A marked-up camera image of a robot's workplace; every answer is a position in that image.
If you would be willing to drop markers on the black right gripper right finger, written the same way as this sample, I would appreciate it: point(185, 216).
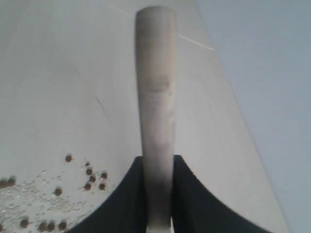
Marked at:
point(195, 209)

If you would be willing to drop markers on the scattered brown pellets and grains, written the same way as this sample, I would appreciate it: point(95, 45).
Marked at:
point(53, 201)

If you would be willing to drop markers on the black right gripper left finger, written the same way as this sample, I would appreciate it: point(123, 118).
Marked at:
point(124, 211)

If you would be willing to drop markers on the wooden paint brush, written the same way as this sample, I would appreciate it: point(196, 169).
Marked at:
point(156, 61)

